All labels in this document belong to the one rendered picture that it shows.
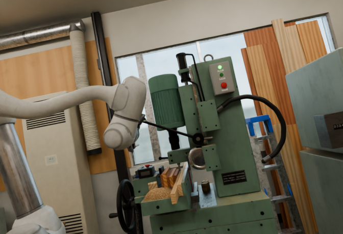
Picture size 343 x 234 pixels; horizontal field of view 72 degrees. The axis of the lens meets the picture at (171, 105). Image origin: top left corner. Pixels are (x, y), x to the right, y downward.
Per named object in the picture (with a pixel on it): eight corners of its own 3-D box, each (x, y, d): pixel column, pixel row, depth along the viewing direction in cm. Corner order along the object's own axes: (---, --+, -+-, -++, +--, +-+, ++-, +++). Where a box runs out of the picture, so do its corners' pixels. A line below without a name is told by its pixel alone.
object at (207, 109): (202, 131, 124) (196, 103, 126) (219, 128, 123) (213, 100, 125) (202, 132, 116) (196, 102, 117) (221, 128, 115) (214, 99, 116)
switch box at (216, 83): (214, 96, 125) (208, 67, 126) (233, 92, 124) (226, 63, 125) (215, 95, 119) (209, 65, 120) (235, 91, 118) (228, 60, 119)
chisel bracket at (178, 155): (171, 165, 139) (168, 151, 140) (194, 161, 138) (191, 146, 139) (169, 167, 132) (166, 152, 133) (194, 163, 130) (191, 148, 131)
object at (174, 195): (181, 174, 148) (180, 168, 148) (185, 174, 148) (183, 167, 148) (172, 204, 94) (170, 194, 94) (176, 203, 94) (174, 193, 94)
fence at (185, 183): (189, 169, 162) (187, 161, 163) (191, 169, 162) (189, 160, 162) (183, 196, 103) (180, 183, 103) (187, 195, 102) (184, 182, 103)
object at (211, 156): (206, 168, 123) (201, 145, 124) (219, 165, 122) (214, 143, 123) (206, 172, 113) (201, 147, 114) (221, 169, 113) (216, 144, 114)
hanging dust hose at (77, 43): (90, 154, 267) (71, 37, 280) (104, 152, 266) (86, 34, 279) (83, 156, 250) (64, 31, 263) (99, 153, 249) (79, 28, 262)
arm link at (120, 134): (133, 151, 98) (142, 121, 99) (122, 156, 83) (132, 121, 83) (109, 143, 100) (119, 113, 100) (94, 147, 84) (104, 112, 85)
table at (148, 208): (149, 184, 165) (148, 176, 165) (192, 177, 162) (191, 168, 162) (122, 219, 105) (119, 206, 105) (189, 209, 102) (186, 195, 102)
